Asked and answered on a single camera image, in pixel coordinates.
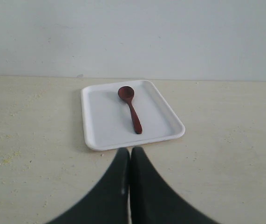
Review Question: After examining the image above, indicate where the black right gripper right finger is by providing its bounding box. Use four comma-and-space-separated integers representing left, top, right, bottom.
130, 147, 217, 224

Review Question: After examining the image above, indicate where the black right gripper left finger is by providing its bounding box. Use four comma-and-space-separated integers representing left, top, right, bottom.
49, 148, 130, 224

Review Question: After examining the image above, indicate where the dark red wooden spoon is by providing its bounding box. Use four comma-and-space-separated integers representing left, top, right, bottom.
118, 86, 143, 134

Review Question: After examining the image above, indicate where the white rectangular plastic tray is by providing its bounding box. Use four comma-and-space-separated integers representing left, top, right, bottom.
81, 80, 185, 151

